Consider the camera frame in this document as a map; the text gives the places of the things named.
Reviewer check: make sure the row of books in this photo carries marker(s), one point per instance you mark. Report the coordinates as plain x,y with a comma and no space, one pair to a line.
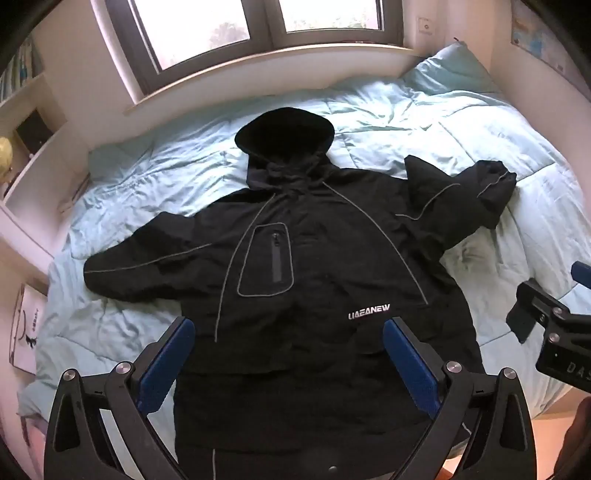
18,69

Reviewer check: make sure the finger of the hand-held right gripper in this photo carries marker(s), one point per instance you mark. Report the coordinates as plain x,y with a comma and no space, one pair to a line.
524,309
582,274

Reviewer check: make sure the light blue quilt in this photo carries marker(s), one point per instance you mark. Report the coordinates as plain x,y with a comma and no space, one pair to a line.
161,175

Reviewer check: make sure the white paper bag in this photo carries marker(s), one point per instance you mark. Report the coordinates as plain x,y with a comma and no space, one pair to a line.
27,332

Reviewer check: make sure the white window sill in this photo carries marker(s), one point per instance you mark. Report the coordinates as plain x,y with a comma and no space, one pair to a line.
277,76

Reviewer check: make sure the light blue pillow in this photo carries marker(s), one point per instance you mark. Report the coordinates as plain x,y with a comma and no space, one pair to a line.
452,69

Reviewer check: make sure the white wall switch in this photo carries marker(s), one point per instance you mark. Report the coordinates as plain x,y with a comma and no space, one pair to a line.
424,26

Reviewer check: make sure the wall poster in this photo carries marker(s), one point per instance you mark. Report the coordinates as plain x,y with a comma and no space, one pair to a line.
535,32

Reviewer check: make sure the dark framed window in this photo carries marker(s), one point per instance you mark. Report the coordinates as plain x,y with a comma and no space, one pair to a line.
138,46

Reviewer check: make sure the black hooded jacket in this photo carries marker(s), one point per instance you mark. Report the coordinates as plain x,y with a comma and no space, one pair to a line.
323,258

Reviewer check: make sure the white bookshelf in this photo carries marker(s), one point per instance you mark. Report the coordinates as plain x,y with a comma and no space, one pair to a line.
44,99

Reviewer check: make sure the person's right forearm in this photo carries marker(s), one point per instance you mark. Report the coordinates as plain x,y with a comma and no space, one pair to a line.
579,443

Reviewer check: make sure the yellow plush toy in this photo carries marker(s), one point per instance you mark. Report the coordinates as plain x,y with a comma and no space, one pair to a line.
4,159

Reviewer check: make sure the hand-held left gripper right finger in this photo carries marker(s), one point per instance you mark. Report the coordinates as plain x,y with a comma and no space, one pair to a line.
411,365

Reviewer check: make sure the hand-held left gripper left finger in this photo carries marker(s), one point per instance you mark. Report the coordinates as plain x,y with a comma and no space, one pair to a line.
170,365

